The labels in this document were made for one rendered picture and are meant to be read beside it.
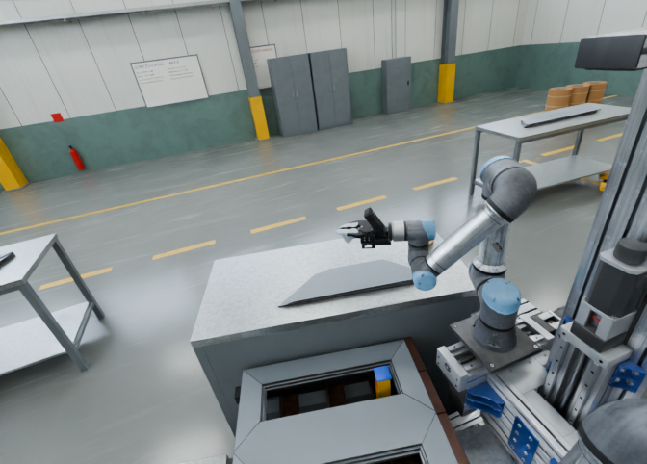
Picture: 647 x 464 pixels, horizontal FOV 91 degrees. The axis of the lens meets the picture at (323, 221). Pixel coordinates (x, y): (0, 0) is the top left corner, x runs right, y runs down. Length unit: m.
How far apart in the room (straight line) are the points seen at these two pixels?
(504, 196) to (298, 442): 1.07
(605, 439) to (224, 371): 1.36
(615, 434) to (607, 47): 0.58
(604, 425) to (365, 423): 0.84
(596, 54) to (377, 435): 1.21
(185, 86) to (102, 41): 1.83
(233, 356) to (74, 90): 8.77
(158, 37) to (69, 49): 1.87
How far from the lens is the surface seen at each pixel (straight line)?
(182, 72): 9.33
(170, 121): 9.49
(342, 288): 1.52
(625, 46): 0.68
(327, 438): 1.37
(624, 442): 0.70
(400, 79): 10.51
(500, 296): 1.25
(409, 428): 1.37
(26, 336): 3.81
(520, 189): 1.06
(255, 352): 1.57
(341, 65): 9.36
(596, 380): 1.27
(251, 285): 1.69
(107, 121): 9.75
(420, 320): 1.59
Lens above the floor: 2.07
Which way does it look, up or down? 29 degrees down
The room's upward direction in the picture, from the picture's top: 8 degrees counter-clockwise
